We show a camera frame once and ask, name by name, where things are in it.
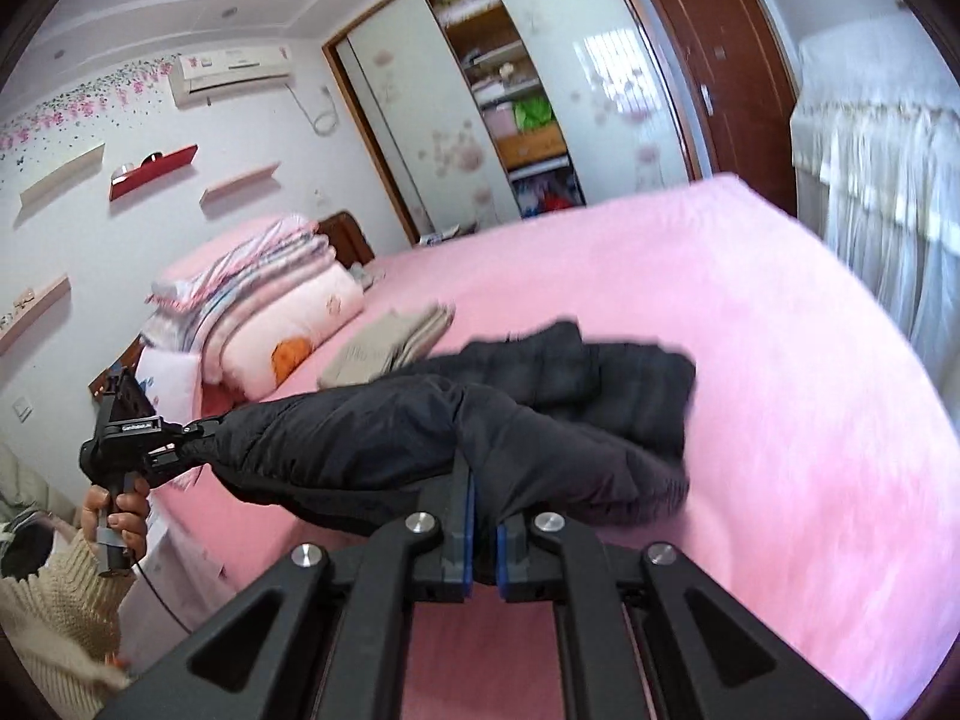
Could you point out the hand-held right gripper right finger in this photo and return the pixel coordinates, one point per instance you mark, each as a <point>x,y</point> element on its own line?
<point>504,555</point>

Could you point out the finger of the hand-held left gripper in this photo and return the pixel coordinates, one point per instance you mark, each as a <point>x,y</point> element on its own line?
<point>176,465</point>
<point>199,431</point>

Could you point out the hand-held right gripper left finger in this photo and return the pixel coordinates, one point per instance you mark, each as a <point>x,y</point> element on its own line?
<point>466,540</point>

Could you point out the black puffer jacket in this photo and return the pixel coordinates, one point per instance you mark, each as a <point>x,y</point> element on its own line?
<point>375,435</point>

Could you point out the person's left forearm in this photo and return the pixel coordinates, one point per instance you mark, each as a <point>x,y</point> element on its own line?
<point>52,615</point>

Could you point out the person's left hand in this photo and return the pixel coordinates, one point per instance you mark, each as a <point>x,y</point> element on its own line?
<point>133,517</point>

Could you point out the white printed cushion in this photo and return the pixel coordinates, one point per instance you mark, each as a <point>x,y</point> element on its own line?
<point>169,375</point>

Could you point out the folded cartoon print quilt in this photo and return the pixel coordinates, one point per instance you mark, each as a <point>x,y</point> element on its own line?
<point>307,322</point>

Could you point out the striped folded blanket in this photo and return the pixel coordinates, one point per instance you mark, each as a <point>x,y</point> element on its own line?
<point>255,281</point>

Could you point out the folded beige garment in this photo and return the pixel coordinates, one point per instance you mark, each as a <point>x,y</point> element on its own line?
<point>390,349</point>

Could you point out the brown wooden headboard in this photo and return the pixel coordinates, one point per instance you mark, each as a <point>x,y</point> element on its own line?
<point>349,236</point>

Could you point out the pink bed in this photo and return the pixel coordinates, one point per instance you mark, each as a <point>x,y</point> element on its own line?
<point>750,352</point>

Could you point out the white air conditioner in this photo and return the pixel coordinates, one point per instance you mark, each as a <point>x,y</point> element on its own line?
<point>225,71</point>

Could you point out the floral sliding door wardrobe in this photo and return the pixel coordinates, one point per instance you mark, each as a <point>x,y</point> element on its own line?
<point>420,127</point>

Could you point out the wooden wardrobe drawer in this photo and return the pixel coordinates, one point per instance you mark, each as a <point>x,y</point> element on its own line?
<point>532,146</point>

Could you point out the pink storage box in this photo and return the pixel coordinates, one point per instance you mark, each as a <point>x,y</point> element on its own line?
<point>499,124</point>

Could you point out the green bag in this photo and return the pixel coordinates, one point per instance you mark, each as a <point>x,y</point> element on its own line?
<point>534,114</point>

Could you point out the brown wooden door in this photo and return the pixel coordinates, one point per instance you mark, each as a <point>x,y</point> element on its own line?
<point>720,90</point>

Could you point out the white lace furniture cover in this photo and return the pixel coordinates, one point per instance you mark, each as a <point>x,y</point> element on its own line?
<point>885,165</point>

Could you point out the white wall switch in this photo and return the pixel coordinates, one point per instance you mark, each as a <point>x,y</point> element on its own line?
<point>22,410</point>

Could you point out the red wall shelf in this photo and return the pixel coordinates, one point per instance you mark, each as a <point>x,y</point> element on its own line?
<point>150,176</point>

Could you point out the floral wall sticker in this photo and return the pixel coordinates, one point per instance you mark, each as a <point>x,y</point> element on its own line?
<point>75,106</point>

